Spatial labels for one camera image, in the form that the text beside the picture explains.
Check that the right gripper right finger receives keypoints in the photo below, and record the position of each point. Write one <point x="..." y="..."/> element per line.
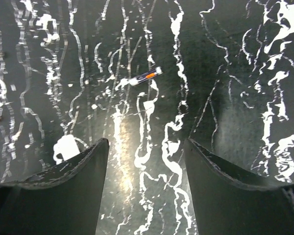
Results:
<point x="229" y="200"/>

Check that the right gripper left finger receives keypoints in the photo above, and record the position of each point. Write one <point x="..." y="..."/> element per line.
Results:
<point x="62" y="200"/>

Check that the white battery cover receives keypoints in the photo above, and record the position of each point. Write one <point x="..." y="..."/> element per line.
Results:
<point x="65" y="148"/>

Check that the dark blue battery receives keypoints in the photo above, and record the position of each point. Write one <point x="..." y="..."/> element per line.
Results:
<point x="145" y="77"/>

